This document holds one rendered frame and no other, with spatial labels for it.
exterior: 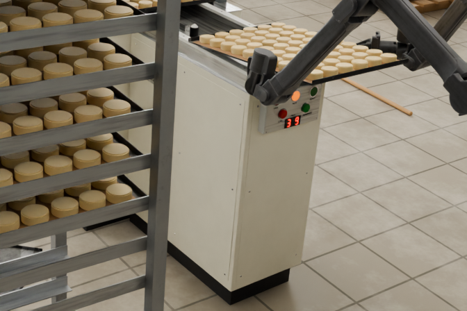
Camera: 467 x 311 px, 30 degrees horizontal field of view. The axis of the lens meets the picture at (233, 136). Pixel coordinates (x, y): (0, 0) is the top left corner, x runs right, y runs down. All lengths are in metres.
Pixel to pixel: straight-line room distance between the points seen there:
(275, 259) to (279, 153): 0.44
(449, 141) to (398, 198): 0.76
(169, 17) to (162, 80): 0.11
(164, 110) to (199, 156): 1.47
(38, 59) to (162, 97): 0.22
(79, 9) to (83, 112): 0.18
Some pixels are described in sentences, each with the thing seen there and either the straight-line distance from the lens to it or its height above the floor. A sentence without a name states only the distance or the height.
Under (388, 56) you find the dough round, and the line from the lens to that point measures 2.70.
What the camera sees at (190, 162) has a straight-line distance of 3.07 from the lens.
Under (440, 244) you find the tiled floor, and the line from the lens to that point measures 3.73.
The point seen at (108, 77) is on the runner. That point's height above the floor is 1.32.
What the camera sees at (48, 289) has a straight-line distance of 2.22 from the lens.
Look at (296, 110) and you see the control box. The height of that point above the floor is 0.76.
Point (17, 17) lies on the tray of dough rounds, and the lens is 1.48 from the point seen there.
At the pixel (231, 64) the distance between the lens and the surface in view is 2.78.
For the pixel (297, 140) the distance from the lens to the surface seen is 2.96.
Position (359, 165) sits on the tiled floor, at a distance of 4.24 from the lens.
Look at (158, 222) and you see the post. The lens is 1.66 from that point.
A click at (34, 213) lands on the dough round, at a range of 1.61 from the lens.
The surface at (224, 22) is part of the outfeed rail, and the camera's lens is 3.26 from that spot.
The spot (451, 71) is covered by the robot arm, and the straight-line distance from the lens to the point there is 2.04.
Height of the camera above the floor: 1.89
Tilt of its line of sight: 26 degrees down
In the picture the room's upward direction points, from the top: 5 degrees clockwise
